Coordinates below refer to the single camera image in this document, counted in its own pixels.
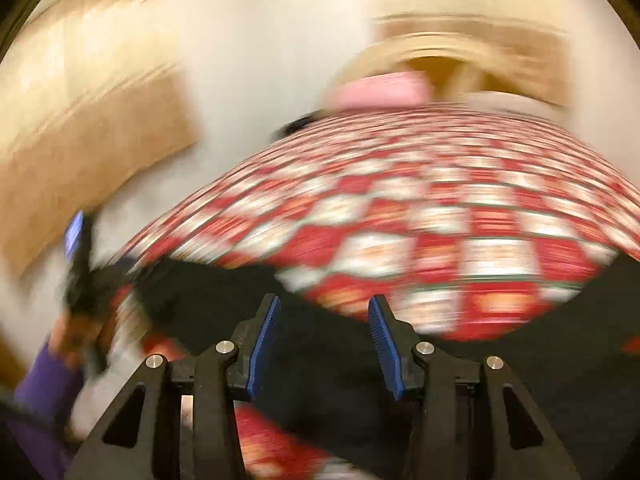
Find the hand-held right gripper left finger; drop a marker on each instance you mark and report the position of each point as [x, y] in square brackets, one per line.
[262, 347]

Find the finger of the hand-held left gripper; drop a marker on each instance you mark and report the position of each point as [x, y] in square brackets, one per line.
[76, 239]

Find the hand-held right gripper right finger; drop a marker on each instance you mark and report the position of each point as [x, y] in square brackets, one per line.
[386, 352]

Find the black pants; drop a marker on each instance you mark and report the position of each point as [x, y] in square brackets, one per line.
[325, 360]

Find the person's left hand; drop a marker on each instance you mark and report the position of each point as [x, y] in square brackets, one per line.
[70, 335]

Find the wide golden patterned curtain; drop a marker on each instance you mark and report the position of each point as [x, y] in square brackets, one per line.
[85, 125]

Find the red checked printed blanket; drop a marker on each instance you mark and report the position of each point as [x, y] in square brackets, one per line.
[450, 210]

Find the dark object behind bed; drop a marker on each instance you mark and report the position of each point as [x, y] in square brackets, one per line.
[292, 125]

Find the pink pillow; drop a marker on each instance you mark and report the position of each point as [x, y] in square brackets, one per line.
[380, 91]

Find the beige fluffy pillow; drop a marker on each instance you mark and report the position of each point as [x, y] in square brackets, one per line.
[520, 105]

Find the cream wooden bed headboard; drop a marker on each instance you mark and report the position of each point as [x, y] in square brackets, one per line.
[450, 57]

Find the wicker basket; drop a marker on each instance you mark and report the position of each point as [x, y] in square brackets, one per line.
[500, 35]

